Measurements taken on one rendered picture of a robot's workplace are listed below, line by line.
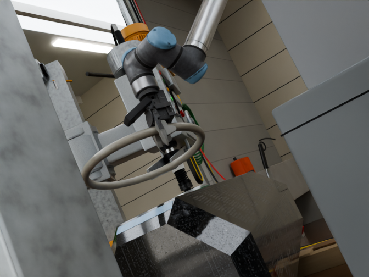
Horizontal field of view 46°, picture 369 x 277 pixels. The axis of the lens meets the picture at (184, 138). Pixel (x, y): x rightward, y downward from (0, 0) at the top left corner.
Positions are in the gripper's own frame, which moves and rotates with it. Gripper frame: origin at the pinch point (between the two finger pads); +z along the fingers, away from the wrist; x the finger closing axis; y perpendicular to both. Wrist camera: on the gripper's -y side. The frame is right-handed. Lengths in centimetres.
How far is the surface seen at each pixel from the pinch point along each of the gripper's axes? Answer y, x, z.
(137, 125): 18, 71, -42
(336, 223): 10, -49, 45
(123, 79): 18, 66, -67
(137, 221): -4.8, 48.1, 10.4
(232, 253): 16.4, 19.7, 37.9
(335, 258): 101, 87, 55
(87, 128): 5, 132, -76
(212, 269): 10.1, 27.0, 40.0
